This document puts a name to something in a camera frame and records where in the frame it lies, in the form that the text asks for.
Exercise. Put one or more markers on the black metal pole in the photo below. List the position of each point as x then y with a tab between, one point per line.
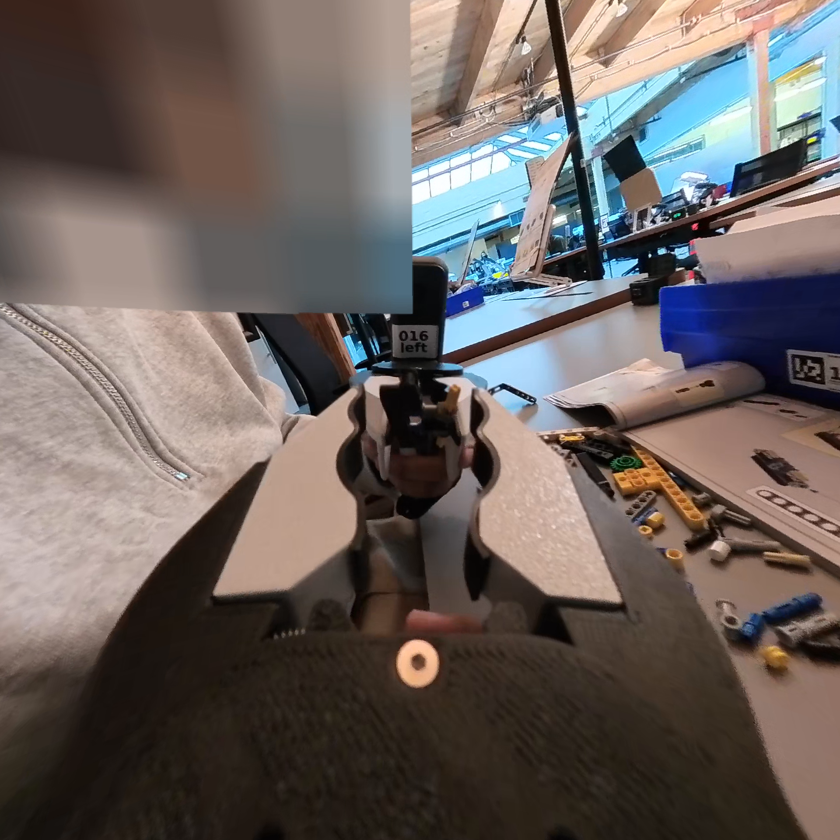
577	164

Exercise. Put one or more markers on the black lego pin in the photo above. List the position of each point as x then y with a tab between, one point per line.
699	538

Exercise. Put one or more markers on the yellow lego panel block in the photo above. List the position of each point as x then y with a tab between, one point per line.
633	482

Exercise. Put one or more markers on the brown cardboard sheets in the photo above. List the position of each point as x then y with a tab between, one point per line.
538	223

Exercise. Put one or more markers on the small yellow lego bush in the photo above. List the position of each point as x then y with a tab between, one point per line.
775	657

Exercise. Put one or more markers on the grey lego bush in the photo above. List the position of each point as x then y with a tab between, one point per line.
702	500

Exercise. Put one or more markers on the tan lego pin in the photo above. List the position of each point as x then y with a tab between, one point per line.
786	559

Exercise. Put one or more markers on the blue storage bin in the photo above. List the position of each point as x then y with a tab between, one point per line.
735	328

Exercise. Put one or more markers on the yellow axle lego assembly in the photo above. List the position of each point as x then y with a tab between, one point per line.
420	420

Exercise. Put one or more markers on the long grey lego pin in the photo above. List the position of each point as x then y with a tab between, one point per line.
804	632

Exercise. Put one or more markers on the short blue lego pin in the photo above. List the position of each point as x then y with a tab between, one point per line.
751	625

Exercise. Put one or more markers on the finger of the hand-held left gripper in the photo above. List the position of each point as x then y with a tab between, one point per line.
377	426
463	420

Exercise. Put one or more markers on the black angled lego liftarm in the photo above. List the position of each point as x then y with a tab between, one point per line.
515	392

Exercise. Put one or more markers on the small black box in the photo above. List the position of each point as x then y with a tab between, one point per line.
644	291

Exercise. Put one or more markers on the thin grey lego liftarm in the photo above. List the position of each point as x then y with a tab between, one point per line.
640	504

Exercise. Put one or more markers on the small blue box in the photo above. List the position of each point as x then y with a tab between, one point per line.
464	303

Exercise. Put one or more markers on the long yellow lego beam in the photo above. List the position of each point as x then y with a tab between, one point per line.
676	495

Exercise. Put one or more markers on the white lego bush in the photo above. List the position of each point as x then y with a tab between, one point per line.
719	550

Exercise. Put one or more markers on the person's grey hoodie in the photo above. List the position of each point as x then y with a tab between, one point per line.
98	459

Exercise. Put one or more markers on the grey lego instruction booklet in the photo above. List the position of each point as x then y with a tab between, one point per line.
709	446

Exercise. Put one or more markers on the grey lego axle pin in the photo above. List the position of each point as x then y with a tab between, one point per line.
754	544

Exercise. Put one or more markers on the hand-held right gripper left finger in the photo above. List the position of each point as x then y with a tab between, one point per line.
295	525

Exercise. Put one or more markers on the black office chair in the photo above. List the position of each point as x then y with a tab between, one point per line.
295	367

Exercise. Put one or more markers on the black monitor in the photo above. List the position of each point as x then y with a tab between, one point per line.
768	167
623	157

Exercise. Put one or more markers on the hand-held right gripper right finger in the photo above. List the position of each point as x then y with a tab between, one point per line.
544	525

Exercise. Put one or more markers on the pile of dark lego beams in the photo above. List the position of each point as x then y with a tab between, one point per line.
590	453

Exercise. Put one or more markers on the long blue lego pin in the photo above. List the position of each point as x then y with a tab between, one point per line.
791	608

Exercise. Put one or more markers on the green lego gear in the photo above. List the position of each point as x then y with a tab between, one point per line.
625	463

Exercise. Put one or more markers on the person's left hand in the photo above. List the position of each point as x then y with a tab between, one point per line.
420	472

